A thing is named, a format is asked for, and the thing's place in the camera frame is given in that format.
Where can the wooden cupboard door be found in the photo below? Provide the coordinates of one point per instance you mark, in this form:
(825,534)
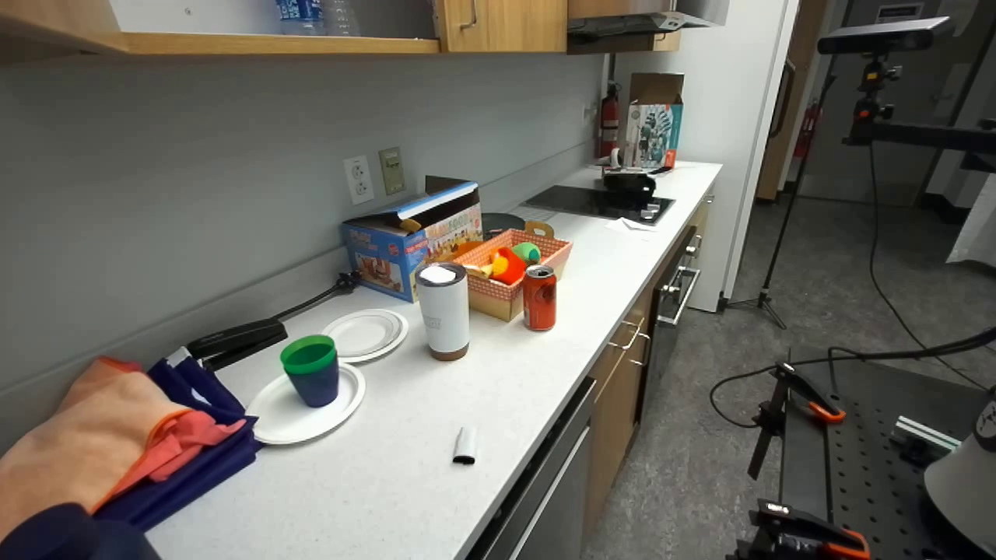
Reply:
(501,27)

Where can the water bottles in cupboard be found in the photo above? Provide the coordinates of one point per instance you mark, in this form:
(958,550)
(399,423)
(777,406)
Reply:
(316,18)

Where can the orange toy bin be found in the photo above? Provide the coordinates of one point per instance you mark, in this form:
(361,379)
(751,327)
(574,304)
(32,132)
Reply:
(496,272)

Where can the red soda can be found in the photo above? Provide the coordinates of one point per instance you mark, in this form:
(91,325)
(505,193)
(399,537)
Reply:
(540,297)

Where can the green ball toy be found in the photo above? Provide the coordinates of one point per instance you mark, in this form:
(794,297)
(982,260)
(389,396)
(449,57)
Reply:
(530,252)

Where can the white cylindrical tumbler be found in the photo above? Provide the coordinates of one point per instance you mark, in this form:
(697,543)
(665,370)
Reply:
(447,309)

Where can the dark bowl behind bin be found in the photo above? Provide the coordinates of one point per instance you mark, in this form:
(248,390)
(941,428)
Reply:
(498,222)

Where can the blue cardboard box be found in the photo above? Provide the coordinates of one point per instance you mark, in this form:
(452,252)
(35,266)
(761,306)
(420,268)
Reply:
(392,245)

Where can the white plate rear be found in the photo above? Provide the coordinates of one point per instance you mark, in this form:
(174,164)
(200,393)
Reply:
(369,335)

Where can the black pot on cooktop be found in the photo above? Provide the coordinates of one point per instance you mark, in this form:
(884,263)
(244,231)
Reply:
(631,187)

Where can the black induction cooktop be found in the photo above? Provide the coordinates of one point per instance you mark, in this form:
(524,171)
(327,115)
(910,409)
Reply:
(577,200)

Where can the wooden lower cabinets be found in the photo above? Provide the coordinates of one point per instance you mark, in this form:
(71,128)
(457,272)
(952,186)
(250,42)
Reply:
(618,390)

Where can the small black white marker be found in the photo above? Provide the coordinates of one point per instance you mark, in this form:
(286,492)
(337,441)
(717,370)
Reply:
(464,445)

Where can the red fire extinguisher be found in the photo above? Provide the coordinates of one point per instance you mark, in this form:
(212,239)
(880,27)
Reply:
(608,123)

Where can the blue cup green rim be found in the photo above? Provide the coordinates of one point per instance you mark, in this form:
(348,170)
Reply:
(311,369)

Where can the stainless dishwasher front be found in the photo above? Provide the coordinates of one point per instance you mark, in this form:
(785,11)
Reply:
(542,518)

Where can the white plate under cup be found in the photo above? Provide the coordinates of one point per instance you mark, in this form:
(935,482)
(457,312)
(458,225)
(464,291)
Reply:
(282,419)

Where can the range hood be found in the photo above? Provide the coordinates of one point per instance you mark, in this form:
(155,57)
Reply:
(601,21)

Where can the black stapler tool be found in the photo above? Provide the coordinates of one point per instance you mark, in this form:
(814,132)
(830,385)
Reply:
(235,342)

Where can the orange black clamp upper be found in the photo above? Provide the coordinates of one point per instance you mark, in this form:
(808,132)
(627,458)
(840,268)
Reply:
(791,390)

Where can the orange black clamp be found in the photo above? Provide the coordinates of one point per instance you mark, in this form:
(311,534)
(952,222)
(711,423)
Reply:
(788,534)
(791,390)

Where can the orange black clamp lower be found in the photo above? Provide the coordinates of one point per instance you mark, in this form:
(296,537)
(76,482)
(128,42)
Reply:
(788,534)

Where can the orange cloth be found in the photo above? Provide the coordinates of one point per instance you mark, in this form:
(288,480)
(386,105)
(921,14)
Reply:
(87,450)

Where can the black perforated robot table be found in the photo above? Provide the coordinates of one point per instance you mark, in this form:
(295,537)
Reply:
(871,477)

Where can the wooden upper cabinet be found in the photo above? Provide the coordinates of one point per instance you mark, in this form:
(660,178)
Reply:
(91,27)

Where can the beige wall switch plate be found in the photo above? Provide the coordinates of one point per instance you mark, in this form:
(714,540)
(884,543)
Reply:
(392,171)

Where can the white wall outlet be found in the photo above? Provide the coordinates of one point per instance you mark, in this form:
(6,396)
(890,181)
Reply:
(358,178)

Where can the black oven with handle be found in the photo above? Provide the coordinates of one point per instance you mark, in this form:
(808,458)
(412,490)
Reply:
(671,304)

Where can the black camera on tripod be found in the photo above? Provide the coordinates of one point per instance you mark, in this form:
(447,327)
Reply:
(872,120)

